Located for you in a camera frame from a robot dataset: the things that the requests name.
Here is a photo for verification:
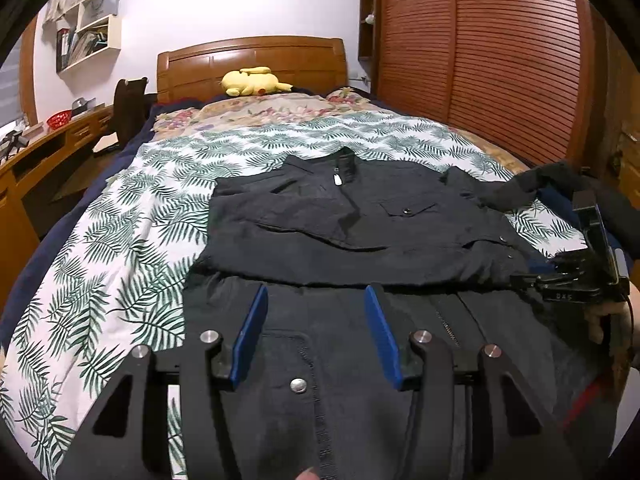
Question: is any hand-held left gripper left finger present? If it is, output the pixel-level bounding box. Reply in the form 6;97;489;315
54;284;271;480

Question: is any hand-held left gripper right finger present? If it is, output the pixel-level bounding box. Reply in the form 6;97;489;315
364;284;586;480

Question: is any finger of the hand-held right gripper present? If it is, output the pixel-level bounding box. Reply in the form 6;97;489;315
510;271;563;292
547;251;592;277

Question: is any black jacket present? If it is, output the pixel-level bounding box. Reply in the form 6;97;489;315
181;146;617;480

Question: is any person's right hand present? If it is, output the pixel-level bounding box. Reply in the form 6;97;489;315
584;282;640;347

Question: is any red cloth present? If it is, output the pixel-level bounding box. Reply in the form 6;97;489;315
560;372;621;441

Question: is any bed with fern-print cover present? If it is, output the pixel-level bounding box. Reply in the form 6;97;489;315
0;109;590;480

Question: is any navy bedsheet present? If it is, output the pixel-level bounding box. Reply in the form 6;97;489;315
0;101;162;347

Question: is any floral pillow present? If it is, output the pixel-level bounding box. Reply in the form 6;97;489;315
151;86;398;135

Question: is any wooden louvered wardrobe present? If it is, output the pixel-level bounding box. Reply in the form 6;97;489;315
375;0;603;172

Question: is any yellow plush toy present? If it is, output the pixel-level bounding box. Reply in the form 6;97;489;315
221;66;294;98

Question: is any dark chair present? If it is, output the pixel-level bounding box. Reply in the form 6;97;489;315
92;77;151;157

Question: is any wooden bed headboard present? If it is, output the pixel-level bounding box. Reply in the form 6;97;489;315
156;36;349;107

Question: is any wooden desk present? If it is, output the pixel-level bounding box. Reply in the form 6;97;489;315
0;102;117;313

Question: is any wooden open shelf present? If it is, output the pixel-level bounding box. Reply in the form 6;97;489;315
358;0;379;62

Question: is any window blind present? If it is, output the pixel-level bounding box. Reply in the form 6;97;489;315
0;35;32;128

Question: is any white wall shelf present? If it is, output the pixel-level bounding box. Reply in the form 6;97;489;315
42;0;127;74

